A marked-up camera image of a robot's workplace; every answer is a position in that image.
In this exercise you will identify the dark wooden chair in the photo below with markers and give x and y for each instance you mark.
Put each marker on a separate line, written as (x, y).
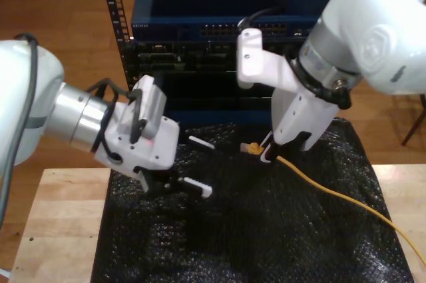
(412, 130)

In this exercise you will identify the black bubble mat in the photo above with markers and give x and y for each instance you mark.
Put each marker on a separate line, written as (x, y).
(233, 229)

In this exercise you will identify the black rack server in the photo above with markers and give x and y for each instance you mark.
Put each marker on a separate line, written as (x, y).
(166, 58)

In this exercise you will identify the blue rack base board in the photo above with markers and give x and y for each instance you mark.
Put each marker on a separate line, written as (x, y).
(216, 116)

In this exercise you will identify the black rack tray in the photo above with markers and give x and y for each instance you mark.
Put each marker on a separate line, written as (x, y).
(199, 90)

